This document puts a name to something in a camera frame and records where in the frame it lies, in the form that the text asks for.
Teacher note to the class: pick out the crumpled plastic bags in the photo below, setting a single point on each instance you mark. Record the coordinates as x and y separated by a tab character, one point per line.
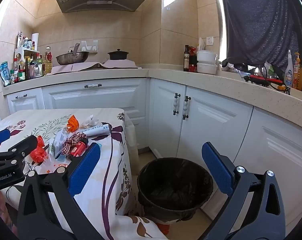
232	67

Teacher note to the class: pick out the dark grey curtain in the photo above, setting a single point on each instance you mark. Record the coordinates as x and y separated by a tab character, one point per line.
261	22

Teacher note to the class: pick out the red black marker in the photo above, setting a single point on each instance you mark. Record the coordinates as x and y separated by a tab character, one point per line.
78	150

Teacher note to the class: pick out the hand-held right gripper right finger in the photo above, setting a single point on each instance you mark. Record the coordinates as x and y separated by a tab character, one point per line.
217	170

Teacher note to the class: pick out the white plastic bag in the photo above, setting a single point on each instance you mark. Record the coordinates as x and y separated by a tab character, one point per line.
201	44

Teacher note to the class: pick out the black trash bin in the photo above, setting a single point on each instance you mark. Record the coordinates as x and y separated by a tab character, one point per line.
176	205

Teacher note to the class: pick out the red hair clipper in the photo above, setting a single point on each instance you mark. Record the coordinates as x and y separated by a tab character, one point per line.
261	80

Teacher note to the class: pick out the floral tablecloth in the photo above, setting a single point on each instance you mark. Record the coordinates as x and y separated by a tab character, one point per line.
45	120

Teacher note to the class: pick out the steel wok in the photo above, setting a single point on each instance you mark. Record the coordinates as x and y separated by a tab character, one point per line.
70	58

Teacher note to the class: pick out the light blue packet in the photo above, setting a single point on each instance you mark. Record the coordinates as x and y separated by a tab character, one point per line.
59	142

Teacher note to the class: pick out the white orange printed wrapper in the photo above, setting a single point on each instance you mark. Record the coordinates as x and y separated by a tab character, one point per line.
53	167

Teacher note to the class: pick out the red packaging box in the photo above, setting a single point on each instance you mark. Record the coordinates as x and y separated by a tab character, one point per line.
193	66

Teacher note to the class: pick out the white tissue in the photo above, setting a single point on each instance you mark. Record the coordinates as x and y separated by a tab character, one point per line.
89	122

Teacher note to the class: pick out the dark glass bottle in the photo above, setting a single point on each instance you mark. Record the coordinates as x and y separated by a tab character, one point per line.
186	60

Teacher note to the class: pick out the black lidded pot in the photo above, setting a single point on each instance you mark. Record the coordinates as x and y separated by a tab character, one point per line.
118	55

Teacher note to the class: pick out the white spice rack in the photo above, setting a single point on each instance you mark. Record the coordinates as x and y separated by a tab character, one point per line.
23	51

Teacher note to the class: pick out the row of condiment bottles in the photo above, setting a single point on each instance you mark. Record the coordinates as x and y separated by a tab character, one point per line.
30	70

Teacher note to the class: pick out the white paper towel roll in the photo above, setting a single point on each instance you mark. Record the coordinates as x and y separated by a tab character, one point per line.
35	41

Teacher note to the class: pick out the white wall outlet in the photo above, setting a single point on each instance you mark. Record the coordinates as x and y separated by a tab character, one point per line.
210	40

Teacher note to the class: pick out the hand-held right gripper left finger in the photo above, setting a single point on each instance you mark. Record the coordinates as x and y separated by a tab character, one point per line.
84	170

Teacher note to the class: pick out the pink stove cover cloth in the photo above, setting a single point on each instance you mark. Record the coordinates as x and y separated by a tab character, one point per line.
78	67

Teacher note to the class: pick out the white kitchen cabinet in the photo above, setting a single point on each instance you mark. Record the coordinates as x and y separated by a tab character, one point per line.
216	125

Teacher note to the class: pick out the orange plastic bag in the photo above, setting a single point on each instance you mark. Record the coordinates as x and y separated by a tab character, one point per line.
38	155

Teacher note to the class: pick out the orange dish soap bottle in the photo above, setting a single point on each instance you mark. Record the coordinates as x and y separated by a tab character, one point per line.
298	75

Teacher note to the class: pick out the white blue tube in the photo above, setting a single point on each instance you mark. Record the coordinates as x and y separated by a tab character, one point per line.
98	130

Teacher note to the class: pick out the beige stone countertop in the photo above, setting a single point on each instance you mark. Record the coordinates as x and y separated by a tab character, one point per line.
166	76

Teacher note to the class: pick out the orange snack wrapper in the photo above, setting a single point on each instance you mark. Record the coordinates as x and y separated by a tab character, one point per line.
72	123

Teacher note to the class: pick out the blue seasoning pouch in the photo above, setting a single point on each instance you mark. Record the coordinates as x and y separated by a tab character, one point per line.
4	73

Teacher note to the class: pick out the white blue spray bottle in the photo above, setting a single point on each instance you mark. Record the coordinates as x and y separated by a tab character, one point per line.
288	75

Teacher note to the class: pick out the white wall socket pair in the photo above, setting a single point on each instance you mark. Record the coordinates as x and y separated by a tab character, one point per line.
89	46

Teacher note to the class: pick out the white lidded container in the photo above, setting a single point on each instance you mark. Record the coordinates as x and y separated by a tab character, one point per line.
206	68
206	56

